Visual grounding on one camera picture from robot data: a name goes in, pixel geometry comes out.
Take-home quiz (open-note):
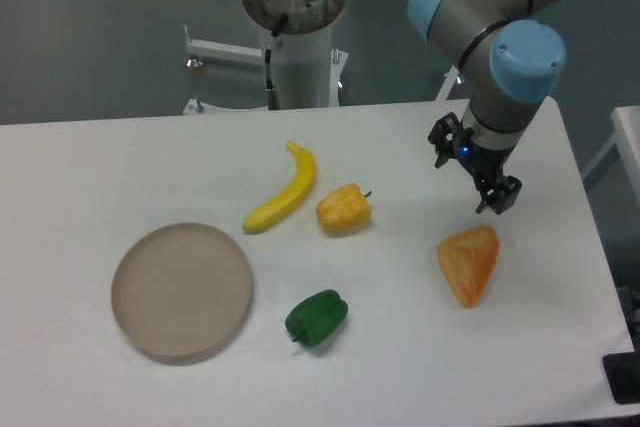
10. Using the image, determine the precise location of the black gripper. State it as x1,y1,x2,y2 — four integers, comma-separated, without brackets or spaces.
427,112,522,215

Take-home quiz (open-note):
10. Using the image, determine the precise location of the yellow toy pepper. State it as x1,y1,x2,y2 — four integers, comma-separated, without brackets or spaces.
316,183,372,233

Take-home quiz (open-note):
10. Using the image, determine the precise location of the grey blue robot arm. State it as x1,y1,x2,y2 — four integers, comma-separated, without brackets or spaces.
242,0,566,214

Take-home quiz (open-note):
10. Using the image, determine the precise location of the green toy pepper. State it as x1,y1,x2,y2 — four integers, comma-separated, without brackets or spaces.
285,289,349,347

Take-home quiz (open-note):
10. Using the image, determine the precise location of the orange triangular toy bread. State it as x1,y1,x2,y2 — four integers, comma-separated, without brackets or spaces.
436,225,500,308

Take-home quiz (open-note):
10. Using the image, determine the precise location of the white side table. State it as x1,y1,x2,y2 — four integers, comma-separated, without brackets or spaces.
580,105,639,197

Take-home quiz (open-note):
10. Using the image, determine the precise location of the yellow toy banana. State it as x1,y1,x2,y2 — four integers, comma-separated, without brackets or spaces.
242,140,316,234

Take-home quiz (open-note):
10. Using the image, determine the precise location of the black device at edge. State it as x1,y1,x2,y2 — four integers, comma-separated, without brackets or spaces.
602,352,639,405

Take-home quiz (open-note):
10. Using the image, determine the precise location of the beige round plate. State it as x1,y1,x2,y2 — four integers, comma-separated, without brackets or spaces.
110,223,253,364

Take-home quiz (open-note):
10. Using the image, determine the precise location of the white frame leg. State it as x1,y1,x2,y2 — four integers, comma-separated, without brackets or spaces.
435,65,466,102

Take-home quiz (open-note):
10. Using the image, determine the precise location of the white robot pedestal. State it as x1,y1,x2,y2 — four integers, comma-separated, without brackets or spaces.
183,0,349,111

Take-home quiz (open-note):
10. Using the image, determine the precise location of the black cable with connector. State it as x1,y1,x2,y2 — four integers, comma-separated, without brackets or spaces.
263,12,289,111

